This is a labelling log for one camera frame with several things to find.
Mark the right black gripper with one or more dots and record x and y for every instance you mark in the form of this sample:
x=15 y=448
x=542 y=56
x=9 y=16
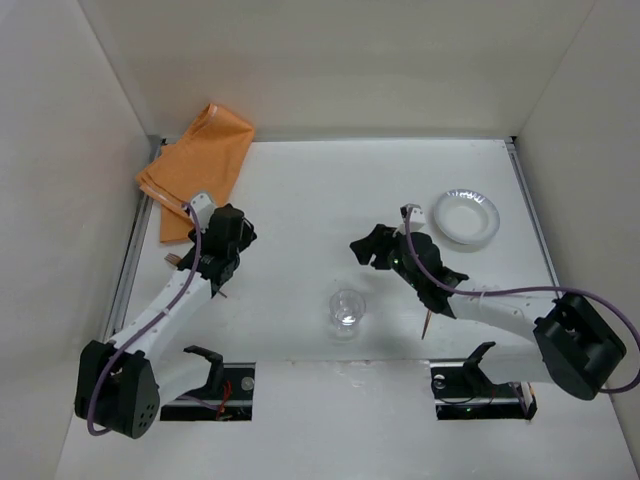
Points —
x=385 y=248

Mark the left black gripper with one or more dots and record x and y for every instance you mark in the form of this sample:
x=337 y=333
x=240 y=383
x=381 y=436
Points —
x=245 y=236

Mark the copper fork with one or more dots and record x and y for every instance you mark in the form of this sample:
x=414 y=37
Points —
x=174 y=260

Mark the clear drinking glass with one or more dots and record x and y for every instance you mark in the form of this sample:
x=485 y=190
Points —
x=347 y=309

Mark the orange cloth placemat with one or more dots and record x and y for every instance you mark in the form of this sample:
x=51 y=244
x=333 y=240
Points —
x=208 y=157

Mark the copper spoon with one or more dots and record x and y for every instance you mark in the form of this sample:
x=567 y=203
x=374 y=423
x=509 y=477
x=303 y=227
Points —
x=426 y=324

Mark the white round plate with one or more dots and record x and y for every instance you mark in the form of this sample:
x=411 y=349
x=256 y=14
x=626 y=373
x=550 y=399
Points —
x=467 y=217

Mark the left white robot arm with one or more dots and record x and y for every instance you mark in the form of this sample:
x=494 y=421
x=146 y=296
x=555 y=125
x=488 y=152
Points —
x=124 y=382

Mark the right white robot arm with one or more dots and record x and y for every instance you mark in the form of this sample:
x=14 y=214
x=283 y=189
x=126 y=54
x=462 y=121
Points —
x=567 y=342

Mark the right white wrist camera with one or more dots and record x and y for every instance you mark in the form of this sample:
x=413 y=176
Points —
x=413 y=220

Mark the left aluminium table rail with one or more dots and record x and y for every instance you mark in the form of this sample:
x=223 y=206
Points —
x=139 y=219

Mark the aluminium table rail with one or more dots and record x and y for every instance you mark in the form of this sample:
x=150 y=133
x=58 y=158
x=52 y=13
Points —
x=139 y=219
x=536 y=267

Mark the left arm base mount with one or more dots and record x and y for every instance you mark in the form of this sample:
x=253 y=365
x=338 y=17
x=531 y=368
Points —
x=199 y=386

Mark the right aluminium table rail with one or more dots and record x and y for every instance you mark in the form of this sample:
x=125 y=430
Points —
x=536 y=267

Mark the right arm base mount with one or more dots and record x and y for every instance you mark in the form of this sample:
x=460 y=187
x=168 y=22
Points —
x=462 y=391

